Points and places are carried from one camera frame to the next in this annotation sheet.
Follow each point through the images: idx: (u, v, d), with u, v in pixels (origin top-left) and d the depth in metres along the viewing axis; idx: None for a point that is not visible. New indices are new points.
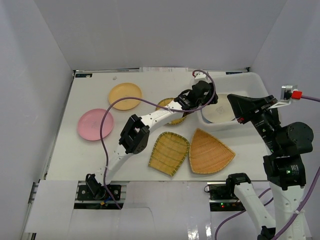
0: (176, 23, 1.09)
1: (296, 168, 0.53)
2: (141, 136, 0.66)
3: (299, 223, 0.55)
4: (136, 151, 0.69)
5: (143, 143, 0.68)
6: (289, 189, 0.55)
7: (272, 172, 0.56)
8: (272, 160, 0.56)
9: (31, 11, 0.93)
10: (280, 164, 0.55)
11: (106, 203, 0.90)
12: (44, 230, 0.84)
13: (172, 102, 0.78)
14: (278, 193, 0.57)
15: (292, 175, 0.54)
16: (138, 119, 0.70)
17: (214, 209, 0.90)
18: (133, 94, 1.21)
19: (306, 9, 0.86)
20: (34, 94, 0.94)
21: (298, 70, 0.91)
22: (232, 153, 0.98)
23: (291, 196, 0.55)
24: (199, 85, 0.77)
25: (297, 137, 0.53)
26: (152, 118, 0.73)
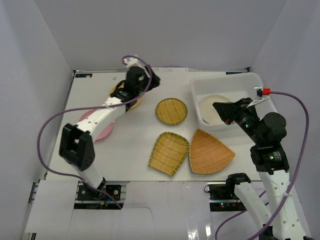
0: (176, 23, 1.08)
1: (278, 154, 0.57)
2: (83, 146, 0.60)
3: (291, 207, 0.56)
4: (83, 165, 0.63)
5: (88, 153, 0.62)
6: (275, 174, 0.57)
7: (258, 161, 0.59)
8: (256, 149, 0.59)
9: (31, 11, 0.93)
10: (264, 152, 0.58)
11: (106, 203, 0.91)
12: (44, 230, 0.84)
13: (109, 99, 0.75)
14: (266, 180, 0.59)
15: (276, 161, 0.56)
16: (72, 129, 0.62)
17: (214, 209, 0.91)
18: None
19: (306, 9, 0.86)
20: (34, 93, 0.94)
21: (298, 70, 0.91)
22: (232, 154, 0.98)
23: (278, 180, 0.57)
24: (132, 71, 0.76)
25: (272, 123, 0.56)
26: (92, 119, 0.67)
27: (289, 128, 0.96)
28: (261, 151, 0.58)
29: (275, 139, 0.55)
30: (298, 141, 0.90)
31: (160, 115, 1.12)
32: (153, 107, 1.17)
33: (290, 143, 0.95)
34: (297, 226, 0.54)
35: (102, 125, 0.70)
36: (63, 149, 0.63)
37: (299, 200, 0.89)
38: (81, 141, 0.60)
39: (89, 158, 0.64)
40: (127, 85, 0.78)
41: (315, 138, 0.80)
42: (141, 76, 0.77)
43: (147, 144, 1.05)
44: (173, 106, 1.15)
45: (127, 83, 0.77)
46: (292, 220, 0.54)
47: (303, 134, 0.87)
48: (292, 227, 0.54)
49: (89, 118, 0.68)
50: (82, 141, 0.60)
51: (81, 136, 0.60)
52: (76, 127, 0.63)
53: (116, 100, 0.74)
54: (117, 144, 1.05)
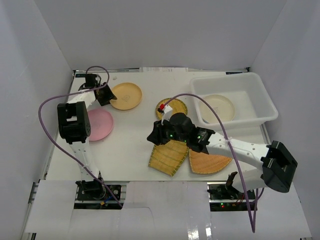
0: (176, 23, 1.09)
1: (204, 131, 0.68)
2: (82, 111, 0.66)
3: (240, 143, 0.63)
4: (87, 131, 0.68)
5: (87, 119, 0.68)
6: (211, 141, 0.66)
7: (198, 148, 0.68)
8: (191, 144, 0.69)
9: (31, 11, 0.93)
10: (193, 140, 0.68)
11: (106, 203, 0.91)
12: (44, 231, 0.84)
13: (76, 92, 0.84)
14: (216, 150, 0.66)
15: (204, 137, 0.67)
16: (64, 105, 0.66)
17: (214, 209, 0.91)
18: (133, 94, 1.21)
19: (306, 9, 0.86)
20: (34, 94, 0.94)
21: (298, 70, 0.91)
22: None
23: (216, 141, 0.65)
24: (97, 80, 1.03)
25: (177, 121, 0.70)
26: (74, 99, 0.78)
27: (289, 128, 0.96)
28: (192, 141, 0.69)
29: (188, 125, 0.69)
30: (298, 141, 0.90)
31: (160, 116, 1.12)
32: (153, 107, 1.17)
33: (290, 143, 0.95)
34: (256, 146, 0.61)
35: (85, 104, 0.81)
36: (62, 126, 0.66)
37: (299, 200, 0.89)
38: (79, 109, 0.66)
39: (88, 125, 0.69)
40: (88, 82, 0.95)
41: (314, 138, 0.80)
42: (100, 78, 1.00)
43: (147, 144, 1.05)
44: (173, 106, 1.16)
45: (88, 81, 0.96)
46: (249, 147, 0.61)
47: (303, 134, 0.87)
48: (254, 149, 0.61)
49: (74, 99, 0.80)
50: (81, 107, 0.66)
51: (78, 104, 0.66)
52: (67, 104, 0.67)
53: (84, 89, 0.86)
54: (117, 144, 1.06)
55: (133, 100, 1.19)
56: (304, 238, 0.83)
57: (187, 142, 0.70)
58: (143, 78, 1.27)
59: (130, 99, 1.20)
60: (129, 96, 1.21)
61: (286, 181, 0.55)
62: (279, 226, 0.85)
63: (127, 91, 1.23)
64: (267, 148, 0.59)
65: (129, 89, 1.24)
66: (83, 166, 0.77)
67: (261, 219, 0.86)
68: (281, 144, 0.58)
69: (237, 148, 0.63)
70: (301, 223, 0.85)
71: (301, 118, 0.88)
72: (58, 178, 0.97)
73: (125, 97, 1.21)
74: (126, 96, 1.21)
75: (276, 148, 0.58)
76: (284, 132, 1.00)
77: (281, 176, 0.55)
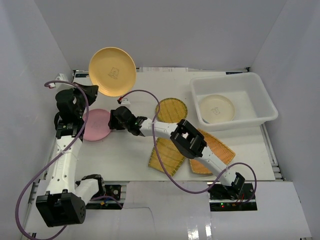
0: (176, 22, 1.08)
1: (141, 119, 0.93)
2: (67, 205, 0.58)
3: (160, 123, 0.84)
4: (80, 217, 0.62)
5: (77, 205, 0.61)
6: (143, 125, 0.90)
7: (137, 132, 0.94)
8: (130, 128, 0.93)
9: (31, 11, 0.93)
10: (133, 125, 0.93)
11: (106, 203, 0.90)
12: (44, 230, 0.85)
13: (59, 142, 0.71)
14: (148, 131, 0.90)
15: (140, 122, 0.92)
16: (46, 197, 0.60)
17: (214, 209, 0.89)
18: (121, 68, 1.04)
19: (306, 9, 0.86)
20: (33, 93, 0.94)
21: (298, 69, 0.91)
22: (232, 154, 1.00)
23: (146, 124, 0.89)
24: (60, 102, 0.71)
25: (118, 111, 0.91)
26: (62, 175, 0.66)
27: (289, 128, 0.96)
28: (132, 127, 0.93)
29: (126, 113, 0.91)
30: (298, 141, 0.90)
31: (160, 116, 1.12)
32: (153, 107, 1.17)
33: (290, 143, 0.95)
34: (170, 124, 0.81)
35: (72, 170, 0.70)
36: (53, 220, 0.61)
37: (299, 200, 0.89)
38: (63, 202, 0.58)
39: (81, 208, 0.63)
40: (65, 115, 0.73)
41: (314, 137, 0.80)
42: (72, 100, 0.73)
43: (147, 144, 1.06)
44: (173, 106, 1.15)
45: (64, 112, 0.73)
46: (165, 125, 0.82)
47: (303, 133, 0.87)
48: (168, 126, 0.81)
49: (54, 174, 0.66)
50: (65, 201, 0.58)
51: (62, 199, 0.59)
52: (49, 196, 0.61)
53: (70, 139, 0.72)
54: (117, 144, 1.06)
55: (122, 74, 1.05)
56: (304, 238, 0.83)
57: (128, 127, 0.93)
58: (143, 78, 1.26)
59: (117, 74, 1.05)
60: (115, 69, 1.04)
61: (190, 148, 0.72)
62: (279, 225, 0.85)
63: (112, 63, 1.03)
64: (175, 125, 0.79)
65: (112, 58, 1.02)
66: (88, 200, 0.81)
67: (261, 219, 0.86)
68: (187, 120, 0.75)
69: (157, 127, 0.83)
70: (300, 223, 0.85)
71: (300, 117, 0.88)
72: None
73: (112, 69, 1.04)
74: (112, 71, 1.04)
75: (183, 125, 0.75)
76: (284, 131, 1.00)
77: (186, 145, 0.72)
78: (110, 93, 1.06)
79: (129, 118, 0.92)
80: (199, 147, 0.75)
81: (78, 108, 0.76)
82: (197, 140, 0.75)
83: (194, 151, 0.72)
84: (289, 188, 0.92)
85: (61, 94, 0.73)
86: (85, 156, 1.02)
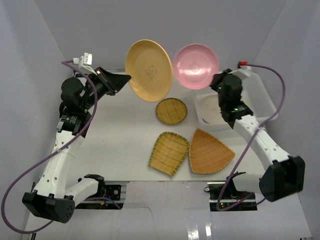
0: (176, 22, 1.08)
1: (245, 109, 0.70)
2: (51, 210, 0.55)
3: (267, 136, 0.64)
4: (66, 218, 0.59)
5: (63, 208, 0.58)
6: (243, 118, 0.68)
7: (228, 117, 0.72)
8: (228, 112, 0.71)
9: (31, 10, 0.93)
10: (230, 110, 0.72)
11: (106, 203, 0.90)
12: (44, 230, 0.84)
13: (58, 137, 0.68)
14: (239, 126, 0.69)
15: (241, 112, 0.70)
16: (32, 196, 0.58)
17: (214, 209, 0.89)
18: (159, 70, 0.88)
19: (307, 9, 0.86)
20: (34, 93, 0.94)
21: (297, 69, 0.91)
22: (232, 154, 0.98)
23: (249, 121, 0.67)
24: (66, 93, 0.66)
25: (229, 82, 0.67)
26: (51, 177, 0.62)
27: (289, 128, 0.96)
28: (228, 109, 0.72)
29: (236, 94, 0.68)
30: (298, 141, 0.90)
31: (160, 116, 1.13)
32: (153, 107, 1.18)
33: (290, 143, 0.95)
34: (278, 150, 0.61)
35: (66, 170, 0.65)
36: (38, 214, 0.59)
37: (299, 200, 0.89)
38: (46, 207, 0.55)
39: (69, 208, 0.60)
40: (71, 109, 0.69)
41: (315, 137, 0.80)
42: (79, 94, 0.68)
43: (147, 144, 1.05)
44: (173, 106, 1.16)
45: (70, 105, 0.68)
46: (272, 144, 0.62)
47: (303, 133, 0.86)
48: (274, 150, 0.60)
49: (45, 174, 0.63)
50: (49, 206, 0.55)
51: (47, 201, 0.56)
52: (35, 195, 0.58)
53: (70, 137, 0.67)
54: (117, 144, 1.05)
55: (158, 80, 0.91)
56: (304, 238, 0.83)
57: (225, 107, 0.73)
58: None
59: (153, 76, 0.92)
60: (155, 70, 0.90)
61: (279, 192, 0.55)
62: (279, 226, 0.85)
63: (153, 60, 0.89)
64: (286, 158, 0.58)
65: (156, 57, 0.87)
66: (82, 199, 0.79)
67: (261, 219, 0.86)
68: (303, 163, 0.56)
69: (258, 139, 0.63)
70: (301, 223, 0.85)
71: (300, 117, 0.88)
72: None
73: (150, 68, 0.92)
74: (151, 69, 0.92)
75: (293, 162, 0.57)
76: (284, 131, 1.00)
77: (280, 187, 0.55)
78: (137, 90, 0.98)
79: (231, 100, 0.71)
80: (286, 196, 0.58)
81: (85, 102, 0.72)
82: (293, 187, 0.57)
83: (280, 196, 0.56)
84: None
85: (67, 85, 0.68)
86: (85, 156, 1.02)
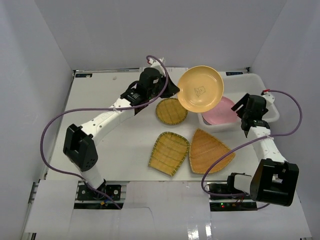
0: (176, 22, 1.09)
1: (264, 122, 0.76)
2: (85, 150, 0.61)
3: (272, 143, 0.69)
4: (84, 166, 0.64)
5: (90, 156, 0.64)
6: (257, 127, 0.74)
7: (246, 126, 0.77)
8: (247, 120, 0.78)
9: (31, 11, 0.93)
10: (250, 120, 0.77)
11: (106, 203, 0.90)
12: (44, 231, 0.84)
13: (118, 101, 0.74)
14: (251, 133, 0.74)
15: (259, 123, 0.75)
16: (77, 129, 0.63)
17: (214, 209, 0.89)
18: (210, 92, 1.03)
19: (307, 9, 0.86)
20: (34, 94, 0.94)
21: (297, 70, 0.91)
22: (232, 153, 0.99)
23: (260, 130, 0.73)
24: (146, 74, 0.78)
25: (256, 96, 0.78)
26: (98, 123, 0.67)
27: (289, 128, 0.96)
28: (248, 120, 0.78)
29: (256, 106, 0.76)
30: (298, 141, 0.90)
31: (160, 115, 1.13)
32: (153, 107, 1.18)
33: (290, 143, 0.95)
34: (277, 155, 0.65)
35: (107, 128, 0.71)
36: (67, 147, 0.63)
37: (299, 200, 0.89)
38: (83, 144, 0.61)
39: (91, 160, 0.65)
40: (140, 89, 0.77)
41: (315, 138, 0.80)
42: (154, 80, 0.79)
43: (147, 144, 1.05)
44: (173, 106, 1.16)
45: (141, 83, 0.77)
46: (274, 148, 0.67)
47: (302, 133, 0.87)
48: (274, 154, 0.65)
49: (94, 120, 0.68)
50: (84, 144, 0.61)
51: (86, 138, 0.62)
52: (79, 128, 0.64)
53: (126, 104, 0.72)
54: (117, 144, 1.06)
55: (204, 99, 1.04)
56: (304, 238, 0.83)
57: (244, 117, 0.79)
58: None
59: (201, 95, 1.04)
60: (205, 91, 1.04)
61: (262, 190, 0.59)
62: (279, 226, 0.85)
63: (206, 82, 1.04)
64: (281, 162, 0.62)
65: (209, 82, 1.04)
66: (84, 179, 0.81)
67: (261, 219, 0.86)
68: (295, 172, 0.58)
69: (263, 143, 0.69)
70: (301, 223, 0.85)
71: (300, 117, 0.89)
72: (58, 178, 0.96)
73: (200, 89, 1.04)
74: (200, 88, 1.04)
75: (287, 168, 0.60)
76: (284, 131, 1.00)
77: (263, 185, 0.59)
78: (181, 99, 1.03)
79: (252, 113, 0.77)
80: (270, 200, 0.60)
81: (152, 90, 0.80)
82: (279, 194, 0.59)
83: (261, 196, 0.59)
84: None
85: (149, 71, 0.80)
86: None
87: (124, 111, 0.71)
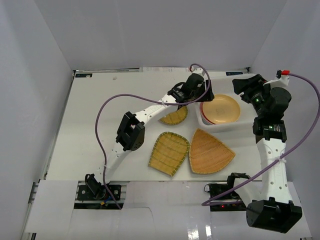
0: (176, 23, 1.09)
1: (280, 128, 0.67)
2: (136, 135, 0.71)
3: (282, 172, 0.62)
4: (133, 147, 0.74)
5: (140, 139, 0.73)
6: (271, 140, 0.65)
7: (258, 131, 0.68)
8: (261, 123, 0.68)
9: (32, 11, 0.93)
10: (263, 125, 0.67)
11: (106, 203, 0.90)
12: (44, 231, 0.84)
13: (165, 96, 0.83)
14: (262, 145, 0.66)
15: (275, 131, 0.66)
16: (132, 116, 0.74)
17: (214, 209, 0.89)
18: (226, 115, 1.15)
19: (307, 10, 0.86)
20: (34, 94, 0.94)
21: (297, 70, 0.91)
22: (232, 154, 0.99)
23: (273, 146, 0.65)
24: (193, 76, 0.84)
25: (279, 96, 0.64)
26: (148, 114, 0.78)
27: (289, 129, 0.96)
28: (261, 122, 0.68)
29: (276, 110, 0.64)
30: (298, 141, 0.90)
31: None
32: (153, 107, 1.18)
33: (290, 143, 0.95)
34: (284, 190, 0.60)
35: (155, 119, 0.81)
36: (121, 130, 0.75)
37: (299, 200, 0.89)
38: (136, 129, 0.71)
39: (138, 143, 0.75)
40: (185, 89, 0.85)
41: (314, 138, 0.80)
42: (200, 83, 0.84)
43: (147, 144, 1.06)
44: None
45: (188, 83, 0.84)
46: (281, 182, 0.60)
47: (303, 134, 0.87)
48: (279, 189, 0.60)
49: (145, 110, 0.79)
50: (136, 129, 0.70)
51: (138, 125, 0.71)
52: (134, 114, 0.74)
53: (172, 100, 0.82)
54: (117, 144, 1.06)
55: (219, 117, 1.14)
56: (304, 238, 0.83)
57: (258, 117, 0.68)
58: (143, 78, 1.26)
59: (218, 113, 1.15)
60: (223, 112, 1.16)
61: (258, 222, 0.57)
62: None
63: (228, 108, 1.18)
64: (286, 202, 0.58)
65: (230, 110, 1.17)
66: (106, 165, 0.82)
67: None
68: (297, 215, 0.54)
69: (271, 172, 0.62)
70: (301, 223, 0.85)
71: (300, 118, 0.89)
72: (58, 178, 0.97)
73: (221, 110, 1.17)
74: (221, 109, 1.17)
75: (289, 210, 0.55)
76: None
77: (260, 220, 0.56)
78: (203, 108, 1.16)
79: (269, 115, 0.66)
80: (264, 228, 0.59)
81: (197, 91, 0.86)
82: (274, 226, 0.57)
83: (256, 225, 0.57)
84: (290, 188, 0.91)
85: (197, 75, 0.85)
86: (85, 156, 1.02)
87: (170, 106, 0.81)
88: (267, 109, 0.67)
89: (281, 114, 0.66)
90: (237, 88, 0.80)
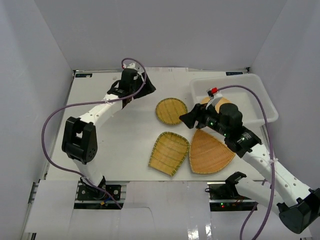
0: (176, 22, 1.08)
1: (249, 134, 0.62)
2: (87, 138, 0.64)
3: (283, 169, 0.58)
4: (87, 156, 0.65)
5: (92, 144, 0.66)
6: (254, 149, 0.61)
7: (236, 148, 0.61)
8: (233, 140, 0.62)
9: (31, 11, 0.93)
10: (236, 139, 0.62)
11: (106, 203, 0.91)
12: (44, 231, 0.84)
13: (106, 96, 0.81)
14: (251, 160, 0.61)
15: (249, 139, 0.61)
16: (74, 121, 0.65)
17: (214, 209, 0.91)
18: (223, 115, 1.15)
19: (307, 10, 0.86)
20: (33, 94, 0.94)
21: (297, 70, 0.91)
22: (232, 154, 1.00)
23: (259, 153, 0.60)
24: (126, 71, 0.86)
25: (228, 111, 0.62)
26: (95, 114, 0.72)
27: (289, 129, 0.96)
28: (233, 139, 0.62)
29: (237, 123, 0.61)
30: (298, 141, 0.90)
31: (160, 115, 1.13)
32: (153, 107, 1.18)
33: (290, 143, 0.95)
34: (298, 184, 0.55)
35: (101, 120, 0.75)
36: (66, 142, 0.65)
37: None
38: (86, 133, 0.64)
39: (91, 149, 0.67)
40: (122, 85, 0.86)
41: (314, 139, 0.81)
42: (135, 76, 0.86)
43: (147, 144, 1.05)
44: (173, 106, 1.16)
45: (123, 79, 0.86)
46: (290, 178, 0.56)
47: (303, 134, 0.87)
48: (295, 186, 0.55)
49: (90, 111, 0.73)
50: (85, 132, 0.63)
51: (86, 129, 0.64)
52: (77, 120, 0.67)
53: (113, 97, 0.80)
54: (116, 144, 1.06)
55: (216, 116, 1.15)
56: (304, 238, 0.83)
57: (227, 137, 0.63)
58: None
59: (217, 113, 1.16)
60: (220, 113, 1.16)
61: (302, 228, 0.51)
62: (278, 226, 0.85)
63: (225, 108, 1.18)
64: (309, 193, 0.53)
65: None
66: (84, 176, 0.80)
67: (260, 219, 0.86)
68: None
69: (277, 175, 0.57)
70: None
71: (300, 118, 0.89)
72: (57, 178, 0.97)
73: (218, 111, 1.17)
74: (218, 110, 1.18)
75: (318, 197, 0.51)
76: (284, 132, 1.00)
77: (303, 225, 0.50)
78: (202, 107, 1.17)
79: (233, 129, 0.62)
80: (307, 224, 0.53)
81: (134, 85, 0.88)
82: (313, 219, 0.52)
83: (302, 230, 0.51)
84: None
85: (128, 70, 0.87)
86: None
87: (115, 102, 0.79)
88: (228, 126, 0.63)
89: (241, 122, 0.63)
90: (190, 121, 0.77)
